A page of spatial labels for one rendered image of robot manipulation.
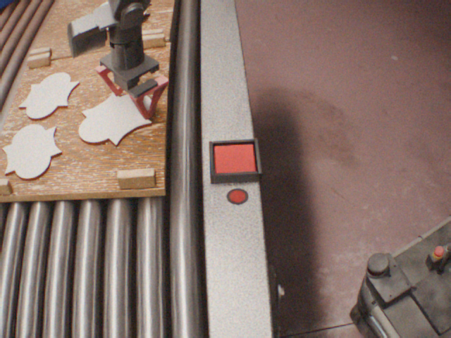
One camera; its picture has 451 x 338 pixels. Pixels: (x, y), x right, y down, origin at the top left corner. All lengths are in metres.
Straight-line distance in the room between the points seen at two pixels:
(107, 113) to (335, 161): 1.39
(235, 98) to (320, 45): 1.91
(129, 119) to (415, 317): 0.99
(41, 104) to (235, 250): 0.49
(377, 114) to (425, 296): 1.17
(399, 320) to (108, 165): 0.96
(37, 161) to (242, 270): 0.39
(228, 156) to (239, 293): 0.25
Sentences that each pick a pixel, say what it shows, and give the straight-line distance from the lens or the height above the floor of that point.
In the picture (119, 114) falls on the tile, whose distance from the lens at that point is 1.00.
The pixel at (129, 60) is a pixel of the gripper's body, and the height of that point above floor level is 1.06.
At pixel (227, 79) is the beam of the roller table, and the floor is 0.92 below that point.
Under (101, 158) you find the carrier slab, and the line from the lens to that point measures 0.94.
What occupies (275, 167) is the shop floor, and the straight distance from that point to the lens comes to 2.22.
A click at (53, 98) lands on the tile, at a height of 0.94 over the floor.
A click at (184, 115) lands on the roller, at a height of 0.92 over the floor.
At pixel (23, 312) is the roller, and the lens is 0.81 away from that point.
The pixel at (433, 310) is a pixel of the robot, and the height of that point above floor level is 0.26.
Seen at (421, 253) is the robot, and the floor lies 0.24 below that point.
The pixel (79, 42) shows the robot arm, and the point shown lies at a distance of 0.88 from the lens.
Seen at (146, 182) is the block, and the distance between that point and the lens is 0.87.
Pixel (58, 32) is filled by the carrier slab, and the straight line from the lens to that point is 1.36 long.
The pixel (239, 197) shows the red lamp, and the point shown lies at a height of 0.92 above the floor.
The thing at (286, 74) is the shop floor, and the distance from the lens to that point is 2.68.
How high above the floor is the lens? 1.57
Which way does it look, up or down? 45 degrees down
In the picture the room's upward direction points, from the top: 3 degrees counter-clockwise
